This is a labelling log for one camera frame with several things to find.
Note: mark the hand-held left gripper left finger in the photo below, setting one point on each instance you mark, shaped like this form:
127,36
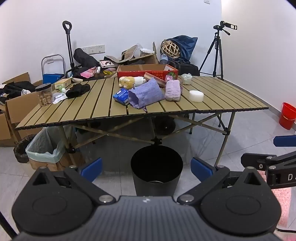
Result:
92,169

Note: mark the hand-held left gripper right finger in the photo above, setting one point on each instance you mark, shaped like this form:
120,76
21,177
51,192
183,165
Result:
201,169

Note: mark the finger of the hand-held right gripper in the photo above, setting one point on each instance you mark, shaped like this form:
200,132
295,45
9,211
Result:
284,141
254,160

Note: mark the black round bin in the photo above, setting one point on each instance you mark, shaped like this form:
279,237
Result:
157,166

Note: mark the blue tissue pack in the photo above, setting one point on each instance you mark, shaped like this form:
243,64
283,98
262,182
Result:
120,95

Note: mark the pink satin cloth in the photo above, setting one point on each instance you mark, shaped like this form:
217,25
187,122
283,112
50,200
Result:
172,90

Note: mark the clear plastic cup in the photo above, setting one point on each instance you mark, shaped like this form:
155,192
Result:
186,79

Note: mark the purple knitted pouch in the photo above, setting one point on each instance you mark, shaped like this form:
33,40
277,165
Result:
145,93

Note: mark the yellow white plush sheep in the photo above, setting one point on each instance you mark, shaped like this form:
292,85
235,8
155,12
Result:
126,81

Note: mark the pink cake shaped sponge block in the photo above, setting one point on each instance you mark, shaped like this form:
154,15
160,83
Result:
150,76

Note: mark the red plastic bucket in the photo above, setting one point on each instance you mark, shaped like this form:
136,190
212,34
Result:
286,118

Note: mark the pale green bin liner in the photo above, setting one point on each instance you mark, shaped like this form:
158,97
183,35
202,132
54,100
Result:
44,150

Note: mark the black cart wheel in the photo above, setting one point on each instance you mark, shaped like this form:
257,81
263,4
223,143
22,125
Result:
165,126

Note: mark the tan slatted folding table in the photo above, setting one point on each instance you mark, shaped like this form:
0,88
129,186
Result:
92,104

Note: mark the white paper slip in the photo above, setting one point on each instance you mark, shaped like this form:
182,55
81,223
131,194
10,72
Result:
59,101

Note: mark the black cloth gloves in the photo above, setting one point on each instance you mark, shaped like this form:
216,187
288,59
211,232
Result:
77,90

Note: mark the silver blister pack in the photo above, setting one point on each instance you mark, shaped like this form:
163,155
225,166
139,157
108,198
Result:
57,95

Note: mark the small green white bottle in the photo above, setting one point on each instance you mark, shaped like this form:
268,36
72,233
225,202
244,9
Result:
62,88

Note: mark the clear jar with black lid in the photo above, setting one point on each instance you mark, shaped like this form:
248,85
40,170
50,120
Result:
44,96

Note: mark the cream yellow carton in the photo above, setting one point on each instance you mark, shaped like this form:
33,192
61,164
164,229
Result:
63,83

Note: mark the pink packet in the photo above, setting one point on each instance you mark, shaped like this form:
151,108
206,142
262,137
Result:
87,73

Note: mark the yellow green packet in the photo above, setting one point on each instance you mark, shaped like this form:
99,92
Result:
108,72

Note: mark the blue box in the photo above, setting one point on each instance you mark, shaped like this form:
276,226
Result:
52,78

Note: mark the black suitcase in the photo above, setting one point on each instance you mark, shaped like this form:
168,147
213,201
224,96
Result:
187,68

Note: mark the white pink small box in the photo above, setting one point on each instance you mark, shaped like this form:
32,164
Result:
106,63

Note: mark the black clothes pile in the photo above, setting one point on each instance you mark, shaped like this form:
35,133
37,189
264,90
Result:
18,87

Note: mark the red cardboard box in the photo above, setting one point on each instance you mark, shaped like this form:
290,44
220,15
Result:
138,68

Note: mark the black fabric bag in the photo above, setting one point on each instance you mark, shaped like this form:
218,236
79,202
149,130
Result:
85,58

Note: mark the black tripod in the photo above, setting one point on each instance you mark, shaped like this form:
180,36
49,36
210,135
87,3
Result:
217,46

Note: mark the blue water bottle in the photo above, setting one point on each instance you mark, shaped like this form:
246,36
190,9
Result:
163,59

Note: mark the beige grey cloth bag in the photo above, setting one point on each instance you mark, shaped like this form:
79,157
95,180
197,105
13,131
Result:
129,54

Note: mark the open brown cardboard box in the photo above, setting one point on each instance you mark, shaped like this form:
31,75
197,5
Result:
148,59

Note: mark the dark blue velvet bag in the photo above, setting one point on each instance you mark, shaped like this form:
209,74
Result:
186,46

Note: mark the woven wicker ball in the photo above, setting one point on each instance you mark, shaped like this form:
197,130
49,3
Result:
170,49

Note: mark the white plastic tray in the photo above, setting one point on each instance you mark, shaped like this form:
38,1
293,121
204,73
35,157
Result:
146,52

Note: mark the white wall sockets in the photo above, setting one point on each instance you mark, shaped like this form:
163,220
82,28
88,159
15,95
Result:
97,49

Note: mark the silver folding metal frame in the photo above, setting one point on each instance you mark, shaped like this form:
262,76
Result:
52,55

